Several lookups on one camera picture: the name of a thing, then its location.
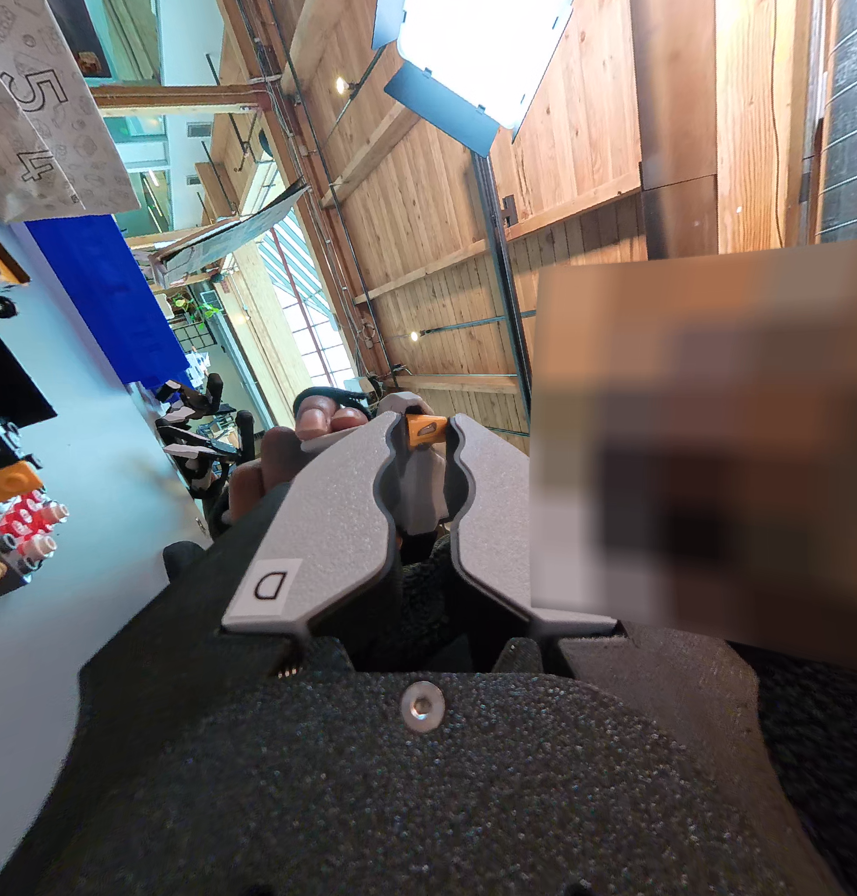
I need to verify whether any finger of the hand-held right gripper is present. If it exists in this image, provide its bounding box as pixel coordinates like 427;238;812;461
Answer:
399;447;449;537

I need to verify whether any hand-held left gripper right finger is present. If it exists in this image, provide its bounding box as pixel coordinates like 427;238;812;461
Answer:
446;413;620;641

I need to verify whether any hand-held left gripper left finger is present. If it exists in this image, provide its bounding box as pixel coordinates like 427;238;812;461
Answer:
222;412;403;641

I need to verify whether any yellow black lego car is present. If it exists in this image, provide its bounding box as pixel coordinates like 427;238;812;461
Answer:
0;231;70;606

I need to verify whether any black white background equipment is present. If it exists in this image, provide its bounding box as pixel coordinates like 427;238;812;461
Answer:
154;374;256;499

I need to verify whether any light stand pole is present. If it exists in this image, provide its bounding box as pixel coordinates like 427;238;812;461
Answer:
471;153;536;436

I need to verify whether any green potted plant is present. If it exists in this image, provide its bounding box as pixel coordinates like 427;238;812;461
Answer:
171;288;221;331

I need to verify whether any grey tilted sign board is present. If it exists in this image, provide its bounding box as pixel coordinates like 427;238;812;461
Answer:
148;178;310;291

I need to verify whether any blue storage bin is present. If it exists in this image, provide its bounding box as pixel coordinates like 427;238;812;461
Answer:
26;213;195;389

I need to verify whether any studio light panel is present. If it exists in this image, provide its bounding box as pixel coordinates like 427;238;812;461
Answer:
371;0;576;158

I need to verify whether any large white paper bag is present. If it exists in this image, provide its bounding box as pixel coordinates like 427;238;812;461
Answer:
0;0;142;214

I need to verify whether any small white paper bag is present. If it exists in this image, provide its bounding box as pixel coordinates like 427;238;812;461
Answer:
0;59;86;225

